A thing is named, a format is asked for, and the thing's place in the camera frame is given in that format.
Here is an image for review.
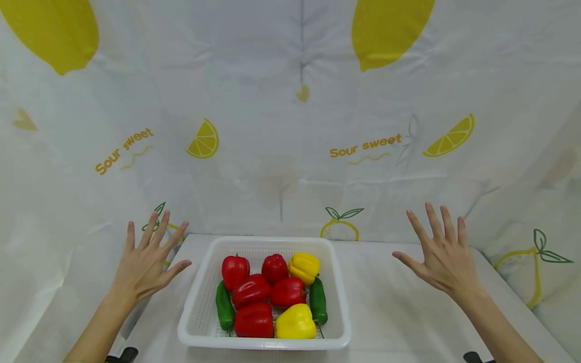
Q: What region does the person's right forearm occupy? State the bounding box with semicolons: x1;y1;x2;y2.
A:
452;283;544;363

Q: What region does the green pepper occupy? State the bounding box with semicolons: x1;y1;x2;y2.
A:
309;276;329;326
215;280;236;333

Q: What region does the person's left forearm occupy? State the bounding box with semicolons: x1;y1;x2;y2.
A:
64;294;138;363

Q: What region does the person's left hand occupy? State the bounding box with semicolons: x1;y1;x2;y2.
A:
109;210;193;309

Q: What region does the white plastic basket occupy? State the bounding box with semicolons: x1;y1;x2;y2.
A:
177;236;352;351

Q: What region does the person's right hand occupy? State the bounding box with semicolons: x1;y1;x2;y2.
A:
392;203;480;298

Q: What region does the red bell pepper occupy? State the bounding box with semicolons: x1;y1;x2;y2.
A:
221;255;251;292
233;301;276;339
231;274;272;310
270;277;308;309
261;254;290;286

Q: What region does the yellow bell pepper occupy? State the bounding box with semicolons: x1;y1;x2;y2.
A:
288;253;322;286
274;303;318;340

